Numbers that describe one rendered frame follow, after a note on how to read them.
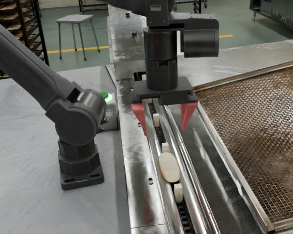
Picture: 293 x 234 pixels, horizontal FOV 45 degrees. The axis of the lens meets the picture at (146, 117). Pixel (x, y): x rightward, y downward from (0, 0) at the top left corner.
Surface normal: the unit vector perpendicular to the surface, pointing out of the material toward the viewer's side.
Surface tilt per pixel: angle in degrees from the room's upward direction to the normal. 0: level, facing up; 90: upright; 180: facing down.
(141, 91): 0
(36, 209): 0
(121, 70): 90
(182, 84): 0
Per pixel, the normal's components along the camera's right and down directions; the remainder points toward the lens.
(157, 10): -0.11, 0.46
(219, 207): -0.06, -0.89
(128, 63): 0.11, 0.44
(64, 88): 0.69, -0.60
